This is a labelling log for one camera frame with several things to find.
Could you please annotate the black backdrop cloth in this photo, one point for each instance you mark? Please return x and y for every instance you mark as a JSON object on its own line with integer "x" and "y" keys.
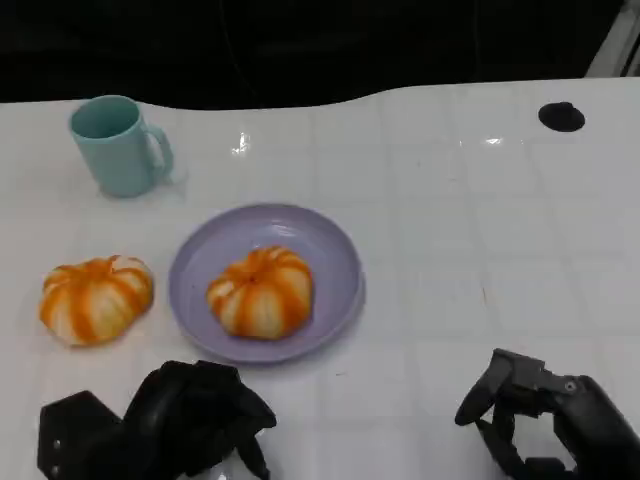
{"x": 300, "y": 45}

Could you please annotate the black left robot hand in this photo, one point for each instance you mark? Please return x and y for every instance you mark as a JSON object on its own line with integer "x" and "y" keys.
{"x": 190, "y": 415}

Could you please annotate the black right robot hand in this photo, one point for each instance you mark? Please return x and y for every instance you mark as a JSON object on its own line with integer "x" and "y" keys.
{"x": 565, "y": 425}

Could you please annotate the lilac plate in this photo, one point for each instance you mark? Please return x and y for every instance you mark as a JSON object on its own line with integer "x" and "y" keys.
{"x": 325, "y": 250}

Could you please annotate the pale green mug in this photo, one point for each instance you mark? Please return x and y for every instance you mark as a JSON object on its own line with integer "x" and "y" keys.
{"x": 115, "y": 150}

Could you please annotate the orange and white bread roll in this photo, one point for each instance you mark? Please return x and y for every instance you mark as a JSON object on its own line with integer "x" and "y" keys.
{"x": 95, "y": 300}
{"x": 260, "y": 292}

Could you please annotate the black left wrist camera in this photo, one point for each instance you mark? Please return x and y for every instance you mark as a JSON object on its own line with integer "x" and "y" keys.
{"x": 75, "y": 435}

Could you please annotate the black round table grommet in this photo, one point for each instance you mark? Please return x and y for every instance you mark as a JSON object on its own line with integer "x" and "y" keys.
{"x": 561, "y": 116}

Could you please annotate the white metal frame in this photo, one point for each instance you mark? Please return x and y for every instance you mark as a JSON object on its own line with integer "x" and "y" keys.
{"x": 617, "y": 40}

